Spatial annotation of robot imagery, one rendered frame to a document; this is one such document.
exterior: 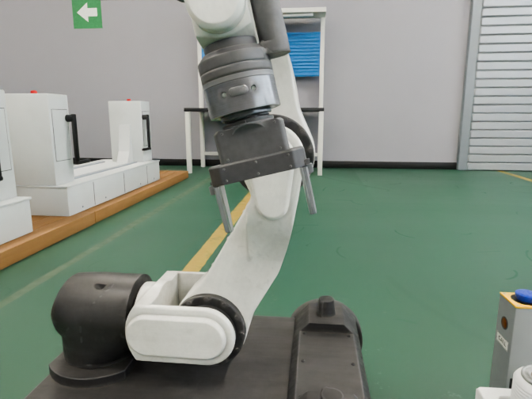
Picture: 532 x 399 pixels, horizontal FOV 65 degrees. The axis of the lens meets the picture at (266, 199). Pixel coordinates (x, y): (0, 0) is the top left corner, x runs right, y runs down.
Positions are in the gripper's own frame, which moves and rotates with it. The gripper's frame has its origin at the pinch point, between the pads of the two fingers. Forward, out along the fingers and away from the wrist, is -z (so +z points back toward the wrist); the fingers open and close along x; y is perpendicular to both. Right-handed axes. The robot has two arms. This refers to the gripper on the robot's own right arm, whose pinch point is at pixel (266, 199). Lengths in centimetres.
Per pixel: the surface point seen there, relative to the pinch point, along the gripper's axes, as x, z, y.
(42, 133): -129, 42, 189
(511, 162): 278, -84, 471
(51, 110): -121, 54, 190
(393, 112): 153, 9, 490
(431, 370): 30, -63, 54
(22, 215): -131, 0, 151
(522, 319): 42, -37, 26
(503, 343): 39, -43, 30
